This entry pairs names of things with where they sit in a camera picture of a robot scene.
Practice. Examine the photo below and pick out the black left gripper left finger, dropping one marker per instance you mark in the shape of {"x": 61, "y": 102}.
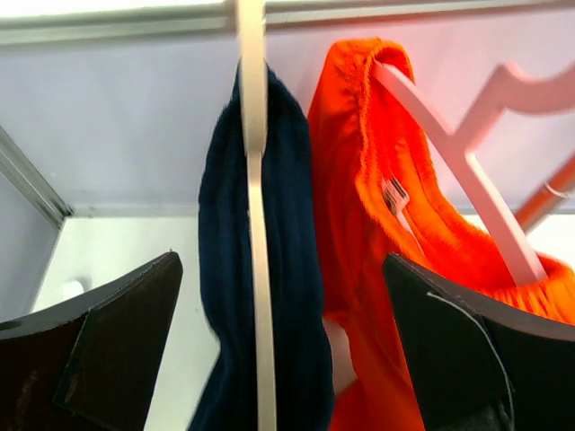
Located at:
{"x": 91, "y": 362}

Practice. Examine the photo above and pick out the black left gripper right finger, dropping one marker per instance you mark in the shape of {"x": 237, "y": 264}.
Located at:
{"x": 476, "y": 363}

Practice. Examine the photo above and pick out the navy blue shorts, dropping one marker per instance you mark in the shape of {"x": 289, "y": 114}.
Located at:
{"x": 303, "y": 358}

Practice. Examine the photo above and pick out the orange shorts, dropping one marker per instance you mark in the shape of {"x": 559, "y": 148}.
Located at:
{"x": 380, "y": 187}

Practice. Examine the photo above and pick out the pink plastic hanger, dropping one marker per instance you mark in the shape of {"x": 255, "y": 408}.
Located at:
{"x": 507, "y": 88}

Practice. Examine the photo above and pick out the beige plastic hanger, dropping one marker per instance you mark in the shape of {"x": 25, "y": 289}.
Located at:
{"x": 250, "y": 22}

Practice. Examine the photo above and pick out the silver clothes rack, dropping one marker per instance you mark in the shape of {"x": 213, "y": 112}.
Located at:
{"x": 220, "y": 17}

